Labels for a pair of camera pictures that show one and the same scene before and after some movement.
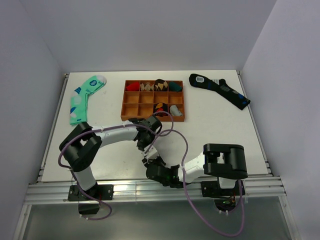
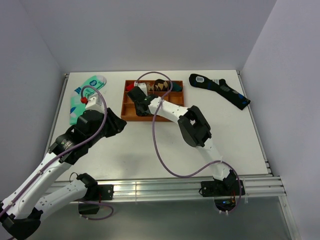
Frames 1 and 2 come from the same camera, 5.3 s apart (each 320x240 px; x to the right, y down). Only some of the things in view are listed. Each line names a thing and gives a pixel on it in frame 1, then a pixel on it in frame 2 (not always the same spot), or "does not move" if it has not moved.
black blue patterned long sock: x=220 y=85 does not move
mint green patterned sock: x=78 y=102 does not move
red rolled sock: x=134 y=86 does not move
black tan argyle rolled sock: x=160 y=85 does not move
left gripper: x=140 y=146 to x=116 y=124
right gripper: x=147 y=162 to x=138 y=113
